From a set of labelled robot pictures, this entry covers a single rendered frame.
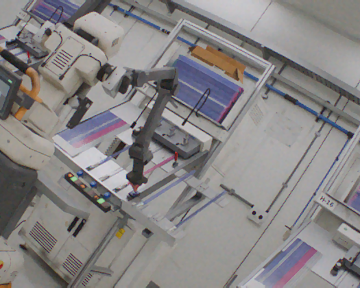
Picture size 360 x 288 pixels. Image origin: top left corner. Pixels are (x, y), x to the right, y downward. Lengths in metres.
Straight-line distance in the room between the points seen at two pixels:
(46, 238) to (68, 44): 1.50
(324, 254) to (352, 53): 2.54
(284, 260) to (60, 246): 1.40
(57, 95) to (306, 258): 1.49
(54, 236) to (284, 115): 2.40
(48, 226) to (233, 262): 1.82
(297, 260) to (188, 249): 2.11
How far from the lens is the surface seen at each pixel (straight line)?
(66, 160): 3.09
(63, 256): 3.34
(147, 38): 5.62
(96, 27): 2.39
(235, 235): 4.64
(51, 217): 3.43
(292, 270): 2.72
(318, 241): 2.95
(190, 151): 3.19
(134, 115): 3.48
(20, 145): 1.91
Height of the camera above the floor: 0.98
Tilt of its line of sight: 3 degrees up
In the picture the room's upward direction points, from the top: 35 degrees clockwise
